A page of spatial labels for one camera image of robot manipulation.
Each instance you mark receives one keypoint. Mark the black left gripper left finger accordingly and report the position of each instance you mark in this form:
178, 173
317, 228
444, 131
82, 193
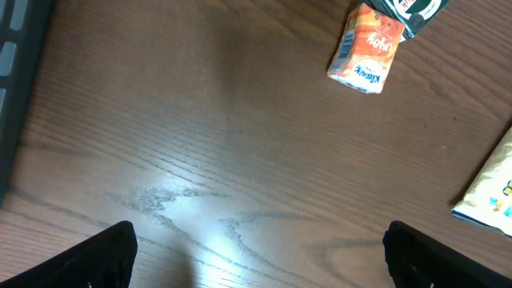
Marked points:
103, 260

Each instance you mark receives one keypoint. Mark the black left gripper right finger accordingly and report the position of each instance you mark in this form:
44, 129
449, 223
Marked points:
414, 259

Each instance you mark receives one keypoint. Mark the orange tissue pack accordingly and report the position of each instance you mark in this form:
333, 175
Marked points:
366, 50

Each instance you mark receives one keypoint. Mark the dark green small box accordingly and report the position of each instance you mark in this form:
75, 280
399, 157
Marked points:
413, 14

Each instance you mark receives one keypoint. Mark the grey plastic basket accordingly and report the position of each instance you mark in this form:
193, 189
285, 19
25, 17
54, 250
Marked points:
23, 27

